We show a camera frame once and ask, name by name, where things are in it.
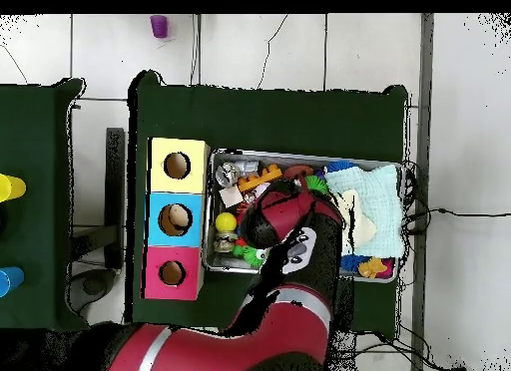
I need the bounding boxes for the cream knitted cloth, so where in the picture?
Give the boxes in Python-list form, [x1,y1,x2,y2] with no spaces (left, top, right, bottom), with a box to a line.
[334,188,378,244]

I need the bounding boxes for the shallow mesh bin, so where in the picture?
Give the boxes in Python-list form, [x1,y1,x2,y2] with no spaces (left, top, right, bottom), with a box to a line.
[202,149,404,284]

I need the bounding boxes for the wooden box with three holes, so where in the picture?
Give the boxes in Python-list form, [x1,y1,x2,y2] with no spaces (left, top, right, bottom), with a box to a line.
[141,137,211,301]

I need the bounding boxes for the orange plastic block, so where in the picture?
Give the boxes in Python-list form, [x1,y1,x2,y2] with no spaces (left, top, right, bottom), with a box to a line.
[238,164,282,193]

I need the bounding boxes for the wooden cube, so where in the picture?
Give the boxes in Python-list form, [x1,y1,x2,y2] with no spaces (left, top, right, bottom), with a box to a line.
[218,185,244,208]

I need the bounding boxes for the yellow ball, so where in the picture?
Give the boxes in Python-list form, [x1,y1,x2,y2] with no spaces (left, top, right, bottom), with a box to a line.
[214,211,239,233]

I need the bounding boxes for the crushed silver can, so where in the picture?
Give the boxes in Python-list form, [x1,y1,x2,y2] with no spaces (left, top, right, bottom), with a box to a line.
[215,161,242,187]

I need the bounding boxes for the brown toy football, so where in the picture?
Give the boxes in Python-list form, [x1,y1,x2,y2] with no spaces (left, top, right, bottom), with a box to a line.
[283,165,315,181]

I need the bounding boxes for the green spiky monster toy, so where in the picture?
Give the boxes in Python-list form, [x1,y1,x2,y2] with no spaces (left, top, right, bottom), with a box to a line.
[232,244,269,268]

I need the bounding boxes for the green spiky ball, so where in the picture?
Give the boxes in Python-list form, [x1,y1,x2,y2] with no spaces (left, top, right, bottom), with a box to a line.
[304,174,330,195]

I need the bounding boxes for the dark green tablecloth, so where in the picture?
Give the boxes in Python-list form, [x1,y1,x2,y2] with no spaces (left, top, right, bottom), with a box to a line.
[0,77,92,334]
[126,69,410,342]

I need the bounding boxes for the light blue knitted cloth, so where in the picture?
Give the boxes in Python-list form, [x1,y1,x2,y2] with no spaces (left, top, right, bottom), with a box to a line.
[324,164,405,259]

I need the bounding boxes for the yellow plush toy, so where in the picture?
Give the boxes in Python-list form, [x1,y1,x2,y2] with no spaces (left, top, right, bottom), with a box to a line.
[357,256,387,279]

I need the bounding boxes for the black upright stand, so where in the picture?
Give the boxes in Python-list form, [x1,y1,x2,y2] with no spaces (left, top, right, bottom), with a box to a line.
[71,127,126,270]

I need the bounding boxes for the dark grey oval pad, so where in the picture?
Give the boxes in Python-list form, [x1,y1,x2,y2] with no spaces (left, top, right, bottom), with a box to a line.
[68,267,118,313]

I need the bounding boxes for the purple cup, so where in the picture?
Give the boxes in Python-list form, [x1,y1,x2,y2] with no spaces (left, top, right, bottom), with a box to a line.
[150,14,170,40]

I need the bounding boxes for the yellow cup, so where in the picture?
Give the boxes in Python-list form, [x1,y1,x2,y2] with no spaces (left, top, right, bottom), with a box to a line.
[0,173,28,203]

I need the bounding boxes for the blue cup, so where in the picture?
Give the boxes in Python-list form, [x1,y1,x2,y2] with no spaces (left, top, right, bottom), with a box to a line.
[0,265,26,298]

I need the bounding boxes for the black cable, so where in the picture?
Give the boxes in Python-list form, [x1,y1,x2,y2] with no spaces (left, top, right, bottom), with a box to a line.
[400,159,511,236]

